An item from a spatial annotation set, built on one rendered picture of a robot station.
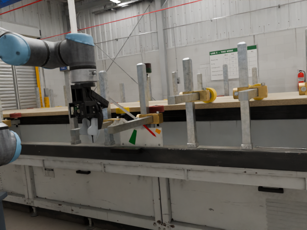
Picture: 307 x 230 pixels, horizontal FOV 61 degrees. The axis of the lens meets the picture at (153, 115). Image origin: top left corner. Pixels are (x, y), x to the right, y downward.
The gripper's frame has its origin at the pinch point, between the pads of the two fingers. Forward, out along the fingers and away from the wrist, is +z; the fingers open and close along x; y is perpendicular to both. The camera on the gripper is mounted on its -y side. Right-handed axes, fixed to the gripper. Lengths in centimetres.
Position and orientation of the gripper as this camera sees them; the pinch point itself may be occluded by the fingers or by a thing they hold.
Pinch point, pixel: (94, 138)
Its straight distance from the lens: 96.5
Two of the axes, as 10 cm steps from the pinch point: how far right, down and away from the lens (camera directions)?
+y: -4.4, 1.1, -8.9
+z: 0.8, 9.9, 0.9
